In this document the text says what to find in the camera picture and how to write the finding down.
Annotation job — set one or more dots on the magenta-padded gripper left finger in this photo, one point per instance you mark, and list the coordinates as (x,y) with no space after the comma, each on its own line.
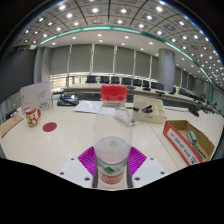
(86,160)

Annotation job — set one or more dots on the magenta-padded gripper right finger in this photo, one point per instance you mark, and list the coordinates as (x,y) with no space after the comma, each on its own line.
(138,160)

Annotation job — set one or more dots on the clear red-capped water bottle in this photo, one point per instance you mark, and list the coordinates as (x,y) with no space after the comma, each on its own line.
(112,146)

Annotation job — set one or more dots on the flat round red coaster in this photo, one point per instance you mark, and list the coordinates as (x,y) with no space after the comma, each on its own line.
(49,126)

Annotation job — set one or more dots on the small beige open box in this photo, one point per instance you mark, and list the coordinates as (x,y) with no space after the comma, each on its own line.
(148,110)

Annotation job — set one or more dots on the red open cardboard box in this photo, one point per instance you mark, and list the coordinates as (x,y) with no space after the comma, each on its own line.
(186,141)

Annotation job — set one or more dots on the white paper sheets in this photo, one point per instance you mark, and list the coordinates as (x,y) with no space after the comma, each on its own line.
(88,106)

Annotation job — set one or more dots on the black desk phone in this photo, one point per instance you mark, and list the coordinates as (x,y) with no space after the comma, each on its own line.
(67,100)

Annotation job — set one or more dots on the yellow and red mug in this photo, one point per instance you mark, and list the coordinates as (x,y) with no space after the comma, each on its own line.
(32,117)

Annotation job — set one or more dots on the long curved conference desk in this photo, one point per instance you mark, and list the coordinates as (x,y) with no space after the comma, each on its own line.
(83,88)

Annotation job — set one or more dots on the white cardboard paper box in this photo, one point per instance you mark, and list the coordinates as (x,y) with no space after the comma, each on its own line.
(36,96)

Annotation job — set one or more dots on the black office chairs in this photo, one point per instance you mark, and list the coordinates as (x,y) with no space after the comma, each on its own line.
(115,80)

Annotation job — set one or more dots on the brown paper envelope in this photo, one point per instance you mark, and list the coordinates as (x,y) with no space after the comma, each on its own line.
(10,124)

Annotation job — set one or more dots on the black power adapter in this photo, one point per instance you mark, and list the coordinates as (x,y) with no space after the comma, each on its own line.
(10,113)

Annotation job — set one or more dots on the ceiling lights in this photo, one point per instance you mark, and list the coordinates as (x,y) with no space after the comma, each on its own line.
(95,10)

